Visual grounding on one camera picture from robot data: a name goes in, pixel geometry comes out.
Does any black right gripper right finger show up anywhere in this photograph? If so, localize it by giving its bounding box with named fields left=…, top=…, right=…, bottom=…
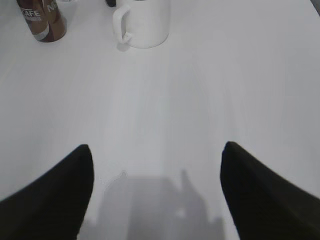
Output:
left=219, top=141, right=320, bottom=240

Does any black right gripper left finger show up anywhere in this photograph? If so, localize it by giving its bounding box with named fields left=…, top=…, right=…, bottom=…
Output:
left=0, top=144, right=95, bottom=240

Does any brown coffee drink bottle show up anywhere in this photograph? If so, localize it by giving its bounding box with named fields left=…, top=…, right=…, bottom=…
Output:
left=17, top=0, right=67, bottom=43

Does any white ceramic mug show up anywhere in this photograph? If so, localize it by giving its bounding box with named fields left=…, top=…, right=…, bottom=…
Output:
left=112, top=0, right=171, bottom=49

